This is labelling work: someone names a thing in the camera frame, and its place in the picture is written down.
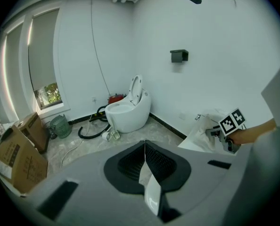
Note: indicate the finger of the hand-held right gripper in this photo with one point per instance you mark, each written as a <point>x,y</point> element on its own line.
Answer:
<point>211,132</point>

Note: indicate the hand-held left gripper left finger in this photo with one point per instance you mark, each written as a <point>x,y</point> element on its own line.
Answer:
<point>133,163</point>

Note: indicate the white vacuum nozzle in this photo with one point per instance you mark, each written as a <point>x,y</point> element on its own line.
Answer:
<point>111,135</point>

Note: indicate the grey roller blind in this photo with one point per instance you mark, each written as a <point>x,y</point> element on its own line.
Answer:
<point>44,50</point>
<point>14,74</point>

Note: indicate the large brown cardboard box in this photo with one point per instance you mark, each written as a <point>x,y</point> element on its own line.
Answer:
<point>19,163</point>

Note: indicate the person's right forearm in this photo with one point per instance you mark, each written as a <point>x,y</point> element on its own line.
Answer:
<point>255,132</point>

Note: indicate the small brown cardboard box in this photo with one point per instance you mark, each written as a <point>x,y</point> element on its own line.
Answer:
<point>35,128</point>

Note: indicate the green plastic basket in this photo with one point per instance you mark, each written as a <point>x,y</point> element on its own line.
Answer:
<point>61,127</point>

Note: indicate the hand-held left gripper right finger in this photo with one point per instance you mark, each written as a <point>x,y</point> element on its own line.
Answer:
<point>158,163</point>

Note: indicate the white framed window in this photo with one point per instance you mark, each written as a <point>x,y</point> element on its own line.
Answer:
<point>50,95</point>

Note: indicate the black toilet paper holder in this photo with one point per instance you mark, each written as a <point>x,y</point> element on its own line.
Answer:
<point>178,55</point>

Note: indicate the white toilet lid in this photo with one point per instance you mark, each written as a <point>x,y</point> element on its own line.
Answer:
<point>135,88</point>

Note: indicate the white egg-shaped toilet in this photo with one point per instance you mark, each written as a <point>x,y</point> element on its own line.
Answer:
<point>128,116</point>

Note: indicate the person's grey clothing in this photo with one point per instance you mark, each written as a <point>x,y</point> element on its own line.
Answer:
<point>276,98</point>

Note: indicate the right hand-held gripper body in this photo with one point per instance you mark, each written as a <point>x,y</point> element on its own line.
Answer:
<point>232,122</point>

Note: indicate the white glossy ceramic object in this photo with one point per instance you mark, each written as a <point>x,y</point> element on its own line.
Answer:
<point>153,194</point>

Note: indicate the white cloth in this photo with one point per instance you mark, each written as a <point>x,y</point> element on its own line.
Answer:
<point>204,132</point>

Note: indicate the red vacuum cleaner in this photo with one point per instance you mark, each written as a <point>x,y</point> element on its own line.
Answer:
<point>115,99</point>

